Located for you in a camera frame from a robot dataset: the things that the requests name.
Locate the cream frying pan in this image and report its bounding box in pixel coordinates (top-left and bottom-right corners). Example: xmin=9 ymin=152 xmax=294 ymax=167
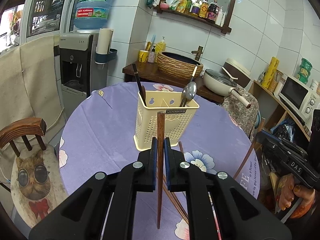
xmin=202 ymin=69 xmax=251 ymax=109

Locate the white microwave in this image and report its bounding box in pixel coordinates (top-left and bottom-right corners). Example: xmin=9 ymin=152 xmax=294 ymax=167
xmin=278 ymin=76 xmax=319 ymax=123

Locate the brown floral chair cover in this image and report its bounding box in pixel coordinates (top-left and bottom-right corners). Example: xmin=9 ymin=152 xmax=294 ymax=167
xmin=222 ymin=85 xmax=260 ymax=140

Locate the bronze faucet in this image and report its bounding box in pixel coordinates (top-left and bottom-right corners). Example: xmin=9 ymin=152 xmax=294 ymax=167
xmin=191 ymin=46 xmax=203 ymax=62

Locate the floral pump bottle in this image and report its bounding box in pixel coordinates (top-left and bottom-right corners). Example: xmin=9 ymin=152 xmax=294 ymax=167
xmin=148 ymin=45 xmax=157 ymax=63

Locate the white brown rice cooker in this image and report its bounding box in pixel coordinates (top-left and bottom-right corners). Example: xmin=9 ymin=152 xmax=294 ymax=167
xmin=222 ymin=58 xmax=251 ymax=88

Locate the yellow soap bottle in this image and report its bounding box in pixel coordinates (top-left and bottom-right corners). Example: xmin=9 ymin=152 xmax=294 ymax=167
xmin=155 ymin=37 xmax=167 ymax=53

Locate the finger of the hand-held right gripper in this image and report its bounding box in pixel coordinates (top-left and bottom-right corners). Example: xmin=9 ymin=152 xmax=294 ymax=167
xmin=255 ymin=129 xmax=308 ymax=157
xmin=261 ymin=142 xmax=288 ymax=173

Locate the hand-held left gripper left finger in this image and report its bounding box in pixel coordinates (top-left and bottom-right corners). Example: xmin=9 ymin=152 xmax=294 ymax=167
xmin=29 ymin=137 xmax=158 ymax=240

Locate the glass jar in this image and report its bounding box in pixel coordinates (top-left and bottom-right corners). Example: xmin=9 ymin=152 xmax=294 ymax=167
xmin=274 ymin=71 xmax=284 ymax=93

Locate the yellow roll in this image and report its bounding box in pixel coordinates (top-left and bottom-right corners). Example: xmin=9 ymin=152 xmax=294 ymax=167
xmin=261 ymin=57 xmax=279 ymax=89

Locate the purple floral tablecloth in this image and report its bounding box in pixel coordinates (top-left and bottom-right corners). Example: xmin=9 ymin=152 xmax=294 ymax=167
xmin=59 ymin=81 xmax=262 ymax=240

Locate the cream plastic utensil holder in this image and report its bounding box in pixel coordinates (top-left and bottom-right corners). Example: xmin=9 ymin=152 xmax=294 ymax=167
xmin=134 ymin=90 xmax=200 ymax=152

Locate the beige hanging cloth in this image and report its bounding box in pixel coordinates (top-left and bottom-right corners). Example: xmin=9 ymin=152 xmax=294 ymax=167
xmin=0 ymin=35 xmax=67 ymax=135

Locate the person's right hand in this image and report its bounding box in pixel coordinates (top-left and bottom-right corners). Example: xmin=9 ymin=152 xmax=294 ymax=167
xmin=275 ymin=174 xmax=315 ymax=212

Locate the woven wash basin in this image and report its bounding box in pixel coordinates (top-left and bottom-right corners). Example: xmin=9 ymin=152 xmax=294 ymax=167
xmin=157 ymin=51 xmax=204 ymax=79

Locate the wooden chair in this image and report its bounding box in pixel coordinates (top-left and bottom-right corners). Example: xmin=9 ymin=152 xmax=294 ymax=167
xmin=0 ymin=117 xmax=47 ymax=155

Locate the aluminium sliding window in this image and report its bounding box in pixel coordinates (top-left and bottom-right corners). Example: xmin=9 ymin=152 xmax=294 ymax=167
xmin=0 ymin=0 xmax=85 ymax=40

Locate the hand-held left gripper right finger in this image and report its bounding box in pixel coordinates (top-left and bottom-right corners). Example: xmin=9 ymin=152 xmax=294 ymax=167
xmin=164 ymin=137 xmax=292 ymax=240

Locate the black chopstick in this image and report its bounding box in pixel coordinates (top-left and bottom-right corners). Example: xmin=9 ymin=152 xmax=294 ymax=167
xmin=132 ymin=63 xmax=147 ymax=105

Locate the cat print cushion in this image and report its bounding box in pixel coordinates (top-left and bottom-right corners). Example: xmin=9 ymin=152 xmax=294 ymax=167
xmin=0 ymin=142 xmax=69 ymax=228

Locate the row of condiment bottles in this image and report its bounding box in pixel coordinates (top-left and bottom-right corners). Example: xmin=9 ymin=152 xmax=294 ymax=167
xmin=169 ymin=0 xmax=225 ymax=27

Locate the large metal spoon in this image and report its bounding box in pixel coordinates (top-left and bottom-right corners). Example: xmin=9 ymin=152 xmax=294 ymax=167
xmin=180 ymin=81 xmax=198 ymax=107

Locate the wooden shelf unit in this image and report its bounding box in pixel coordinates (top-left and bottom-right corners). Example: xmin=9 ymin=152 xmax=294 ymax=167
xmin=249 ymin=80 xmax=313 ymax=143

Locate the blue wall holder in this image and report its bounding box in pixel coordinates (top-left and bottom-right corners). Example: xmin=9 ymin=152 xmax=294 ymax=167
xmin=94 ymin=49 xmax=117 ymax=64

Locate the glass pan lid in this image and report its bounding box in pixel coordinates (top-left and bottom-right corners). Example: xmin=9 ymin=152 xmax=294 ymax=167
xmin=204 ymin=69 xmax=238 ymax=87

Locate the blue water jug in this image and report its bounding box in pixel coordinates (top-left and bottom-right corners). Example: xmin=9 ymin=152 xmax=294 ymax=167
xmin=73 ymin=0 xmax=117 ymax=30

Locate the grey water dispenser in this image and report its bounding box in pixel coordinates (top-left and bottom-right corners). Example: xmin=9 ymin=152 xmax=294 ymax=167
xmin=59 ymin=30 xmax=99 ymax=110

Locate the white rice paddle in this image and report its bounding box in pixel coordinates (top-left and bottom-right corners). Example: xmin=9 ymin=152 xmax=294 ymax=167
xmin=222 ymin=66 xmax=239 ymax=80

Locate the black plastic bag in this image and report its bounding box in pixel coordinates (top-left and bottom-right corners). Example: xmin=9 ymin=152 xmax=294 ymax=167
xmin=270 ymin=119 xmax=298 ymax=143

